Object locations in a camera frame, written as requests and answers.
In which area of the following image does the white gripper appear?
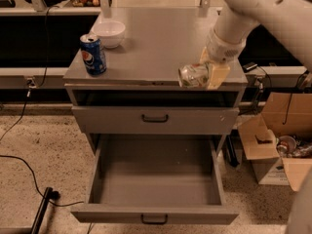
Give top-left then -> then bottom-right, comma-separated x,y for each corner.
199,29 -> 246,90

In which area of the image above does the green white 7up can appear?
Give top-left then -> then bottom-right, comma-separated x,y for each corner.
178,63 -> 209,88

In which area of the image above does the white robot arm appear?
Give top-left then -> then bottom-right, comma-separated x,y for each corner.
202,0 -> 312,71

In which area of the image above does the grey drawer cabinet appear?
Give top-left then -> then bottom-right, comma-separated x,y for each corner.
64,8 -> 247,148

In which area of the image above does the open grey middle drawer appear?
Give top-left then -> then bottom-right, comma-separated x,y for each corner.
71,135 -> 238,225

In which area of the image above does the blue pepsi can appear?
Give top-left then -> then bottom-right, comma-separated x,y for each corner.
80,33 -> 106,76

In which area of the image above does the closed grey upper drawer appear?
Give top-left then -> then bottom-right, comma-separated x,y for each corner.
72,106 -> 238,135

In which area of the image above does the small black device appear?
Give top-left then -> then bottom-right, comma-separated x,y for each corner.
242,62 -> 257,73

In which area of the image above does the open cardboard box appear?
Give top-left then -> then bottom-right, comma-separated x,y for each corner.
238,93 -> 312,191

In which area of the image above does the white bowl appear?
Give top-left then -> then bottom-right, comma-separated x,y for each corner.
92,20 -> 126,49

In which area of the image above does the black stand leg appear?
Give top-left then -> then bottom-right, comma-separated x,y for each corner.
30,187 -> 60,234

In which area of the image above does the black hanging cable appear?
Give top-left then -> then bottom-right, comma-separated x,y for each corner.
0,6 -> 53,141

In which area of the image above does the black floor cable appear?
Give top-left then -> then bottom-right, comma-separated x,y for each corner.
0,154 -> 85,209

